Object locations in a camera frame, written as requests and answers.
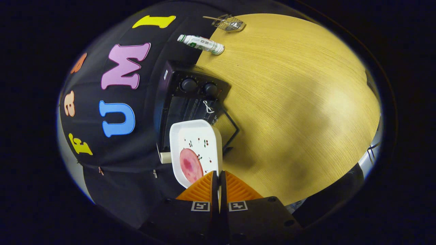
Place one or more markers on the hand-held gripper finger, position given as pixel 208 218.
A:
pixel 223 194
pixel 214 194

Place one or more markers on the pink ham slice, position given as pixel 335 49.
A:
pixel 190 165

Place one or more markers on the white square plate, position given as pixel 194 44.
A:
pixel 201 132

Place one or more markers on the black toaster oven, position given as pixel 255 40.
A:
pixel 177 73

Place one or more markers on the black backdrop cloth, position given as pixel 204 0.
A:
pixel 119 190

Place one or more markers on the red clip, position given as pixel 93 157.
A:
pixel 100 171

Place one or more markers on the white bottle with green label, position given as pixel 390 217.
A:
pixel 204 43

